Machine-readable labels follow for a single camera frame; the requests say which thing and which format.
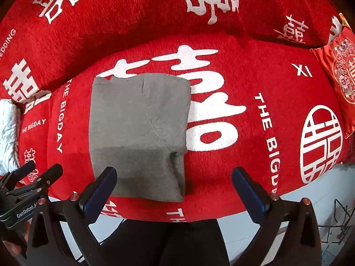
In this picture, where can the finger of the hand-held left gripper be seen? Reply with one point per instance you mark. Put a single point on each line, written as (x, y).
(20, 173)
(44, 178)

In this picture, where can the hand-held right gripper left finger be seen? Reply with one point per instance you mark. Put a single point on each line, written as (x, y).
(101, 196)

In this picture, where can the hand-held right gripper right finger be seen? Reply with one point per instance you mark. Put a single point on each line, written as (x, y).
(248, 196)

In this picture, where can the grey sweater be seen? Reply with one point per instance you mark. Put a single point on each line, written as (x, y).
(138, 130)

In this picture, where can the person's left hand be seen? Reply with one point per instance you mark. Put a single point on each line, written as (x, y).
(11, 249)

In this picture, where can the white patterned quilt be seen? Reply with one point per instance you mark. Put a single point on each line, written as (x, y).
(8, 135)

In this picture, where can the person's legs in black pants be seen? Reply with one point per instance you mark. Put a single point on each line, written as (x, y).
(166, 243)

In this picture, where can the red printed blanket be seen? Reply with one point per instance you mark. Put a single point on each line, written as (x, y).
(222, 116)

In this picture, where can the red embroidered cushion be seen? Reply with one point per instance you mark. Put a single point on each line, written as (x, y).
(341, 74)

